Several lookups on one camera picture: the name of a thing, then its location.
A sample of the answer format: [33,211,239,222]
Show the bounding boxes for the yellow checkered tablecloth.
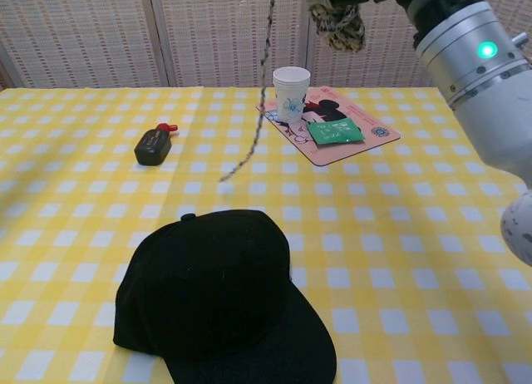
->
[0,86,532,384]

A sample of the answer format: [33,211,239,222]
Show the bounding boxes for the black bottle with red cap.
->
[133,122,180,167]

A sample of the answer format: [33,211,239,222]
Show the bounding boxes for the white black braided rope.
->
[218,0,367,184]

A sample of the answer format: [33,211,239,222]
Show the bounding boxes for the woven folding screen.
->
[0,0,532,90]

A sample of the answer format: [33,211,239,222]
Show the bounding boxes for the black baseball cap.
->
[112,209,338,384]

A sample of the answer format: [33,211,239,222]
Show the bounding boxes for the pink cartoon mouse pad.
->
[254,86,402,168]

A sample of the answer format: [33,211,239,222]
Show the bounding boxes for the green sachet packet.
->
[305,118,367,146]

